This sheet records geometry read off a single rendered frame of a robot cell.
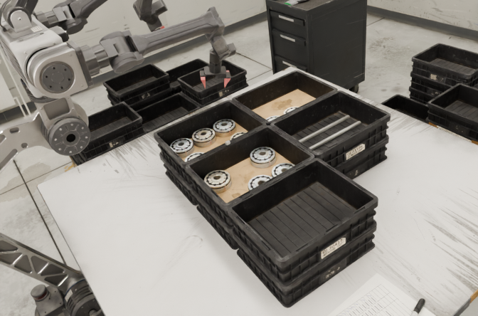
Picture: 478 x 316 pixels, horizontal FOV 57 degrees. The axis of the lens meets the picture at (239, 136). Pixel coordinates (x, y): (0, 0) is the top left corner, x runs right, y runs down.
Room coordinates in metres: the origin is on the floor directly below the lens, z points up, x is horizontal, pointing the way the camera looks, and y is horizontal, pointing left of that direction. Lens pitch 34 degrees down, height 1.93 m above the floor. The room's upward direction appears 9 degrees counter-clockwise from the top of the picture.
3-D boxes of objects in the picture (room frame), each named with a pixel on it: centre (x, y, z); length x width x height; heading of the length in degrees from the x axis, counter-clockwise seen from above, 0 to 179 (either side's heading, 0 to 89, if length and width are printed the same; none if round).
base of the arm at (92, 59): (1.22, 0.39, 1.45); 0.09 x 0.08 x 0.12; 31
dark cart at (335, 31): (3.22, -0.73, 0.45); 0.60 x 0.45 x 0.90; 121
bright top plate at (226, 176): (1.32, 0.11, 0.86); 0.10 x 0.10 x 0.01
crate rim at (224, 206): (1.31, -0.02, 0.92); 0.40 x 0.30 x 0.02; 118
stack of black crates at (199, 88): (2.78, 0.12, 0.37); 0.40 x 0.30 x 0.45; 121
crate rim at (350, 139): (1.50, -0.37, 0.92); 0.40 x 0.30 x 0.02; 118
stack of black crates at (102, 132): (2.37, 0.81, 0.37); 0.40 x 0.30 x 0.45; 121
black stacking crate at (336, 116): (1.50, -0.37, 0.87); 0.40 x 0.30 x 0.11; 118
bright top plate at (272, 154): (1.43, -0.08, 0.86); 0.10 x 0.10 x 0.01
